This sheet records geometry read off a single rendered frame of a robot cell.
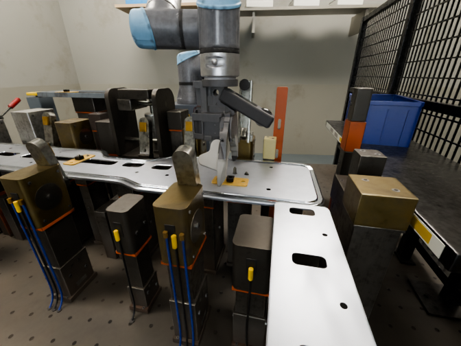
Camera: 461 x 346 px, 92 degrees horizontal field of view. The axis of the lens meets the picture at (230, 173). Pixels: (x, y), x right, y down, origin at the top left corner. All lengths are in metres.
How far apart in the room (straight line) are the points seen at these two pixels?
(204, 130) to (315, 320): 0.36
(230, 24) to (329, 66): 3.43
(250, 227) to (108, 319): 0.43
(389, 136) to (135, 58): 3.74
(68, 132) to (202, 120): 0.60
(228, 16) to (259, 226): 0.36
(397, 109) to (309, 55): 3.02
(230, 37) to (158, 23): 0.17
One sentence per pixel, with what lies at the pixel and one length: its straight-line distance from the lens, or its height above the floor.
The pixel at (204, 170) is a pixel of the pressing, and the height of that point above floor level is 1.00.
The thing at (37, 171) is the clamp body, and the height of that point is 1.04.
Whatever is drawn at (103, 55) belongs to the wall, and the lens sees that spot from 4.35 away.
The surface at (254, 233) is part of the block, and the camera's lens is 0.40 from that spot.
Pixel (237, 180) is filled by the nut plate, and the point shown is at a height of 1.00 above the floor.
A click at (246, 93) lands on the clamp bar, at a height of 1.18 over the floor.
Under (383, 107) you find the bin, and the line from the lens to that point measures 0.81.
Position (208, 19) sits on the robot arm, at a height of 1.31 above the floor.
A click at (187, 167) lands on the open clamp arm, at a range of 0.39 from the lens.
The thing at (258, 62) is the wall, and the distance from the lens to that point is 3.69.
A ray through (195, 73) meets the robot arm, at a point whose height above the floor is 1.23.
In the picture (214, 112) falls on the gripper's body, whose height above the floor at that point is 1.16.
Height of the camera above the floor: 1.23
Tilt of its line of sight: 24 degrees down
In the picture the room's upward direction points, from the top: straight up
